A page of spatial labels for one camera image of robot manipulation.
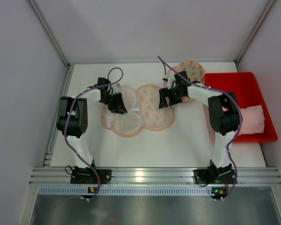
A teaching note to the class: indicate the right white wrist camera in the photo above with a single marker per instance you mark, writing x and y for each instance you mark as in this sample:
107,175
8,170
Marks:
169,81

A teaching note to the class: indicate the slotted grey cable duct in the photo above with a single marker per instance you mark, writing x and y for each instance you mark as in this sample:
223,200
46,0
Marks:
133,190

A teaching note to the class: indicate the aluminium mounting rail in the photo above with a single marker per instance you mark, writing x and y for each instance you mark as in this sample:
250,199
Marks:
256,176

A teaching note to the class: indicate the floral mesh laundry bag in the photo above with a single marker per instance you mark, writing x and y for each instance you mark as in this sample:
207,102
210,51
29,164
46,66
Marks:
194,71

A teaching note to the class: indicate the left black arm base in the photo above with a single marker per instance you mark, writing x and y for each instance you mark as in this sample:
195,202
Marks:
86,175

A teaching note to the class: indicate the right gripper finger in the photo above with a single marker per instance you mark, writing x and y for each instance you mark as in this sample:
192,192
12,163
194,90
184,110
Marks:
162,94
170,100

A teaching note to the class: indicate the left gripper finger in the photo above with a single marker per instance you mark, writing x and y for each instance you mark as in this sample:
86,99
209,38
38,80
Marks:
118,100
118,109

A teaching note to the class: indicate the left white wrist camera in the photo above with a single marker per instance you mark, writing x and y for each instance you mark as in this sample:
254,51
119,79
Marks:
115,88

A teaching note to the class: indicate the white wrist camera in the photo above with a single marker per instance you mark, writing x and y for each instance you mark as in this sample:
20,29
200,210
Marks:
169,81
115,88

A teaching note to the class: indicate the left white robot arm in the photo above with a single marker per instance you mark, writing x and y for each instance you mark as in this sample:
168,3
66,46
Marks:
72,118

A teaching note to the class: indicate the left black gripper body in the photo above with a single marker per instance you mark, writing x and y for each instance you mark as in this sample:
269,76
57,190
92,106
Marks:
116,102

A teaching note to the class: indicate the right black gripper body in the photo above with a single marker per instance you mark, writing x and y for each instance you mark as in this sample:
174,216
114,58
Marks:
167,97

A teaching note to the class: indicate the pink cloth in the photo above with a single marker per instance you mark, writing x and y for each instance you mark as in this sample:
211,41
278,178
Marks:
253,120

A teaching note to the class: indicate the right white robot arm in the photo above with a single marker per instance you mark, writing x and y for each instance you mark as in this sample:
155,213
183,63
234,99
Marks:
224,113

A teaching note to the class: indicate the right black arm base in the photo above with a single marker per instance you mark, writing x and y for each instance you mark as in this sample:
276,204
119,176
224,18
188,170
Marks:
210,175

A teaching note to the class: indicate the red plastic tray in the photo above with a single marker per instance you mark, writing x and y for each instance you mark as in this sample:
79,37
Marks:
247,92

